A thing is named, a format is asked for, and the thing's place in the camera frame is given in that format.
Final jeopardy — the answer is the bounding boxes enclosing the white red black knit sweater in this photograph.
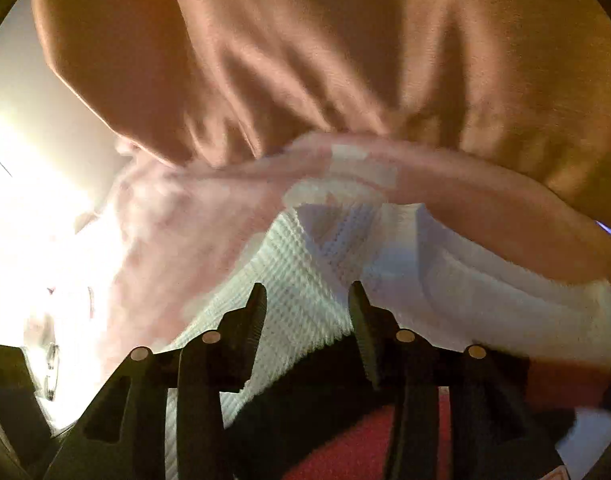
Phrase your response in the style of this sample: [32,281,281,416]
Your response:
[163,205,611,479]

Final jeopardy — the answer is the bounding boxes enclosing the black eyeglasses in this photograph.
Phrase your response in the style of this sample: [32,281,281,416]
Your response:
[43,342,60,401]

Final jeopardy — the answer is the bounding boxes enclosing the pink blanket with white bows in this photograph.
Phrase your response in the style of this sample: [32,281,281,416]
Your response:
[14,131,611,421]

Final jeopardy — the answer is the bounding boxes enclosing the orange satin curtain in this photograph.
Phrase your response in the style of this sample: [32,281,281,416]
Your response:
[32,0,611,223]

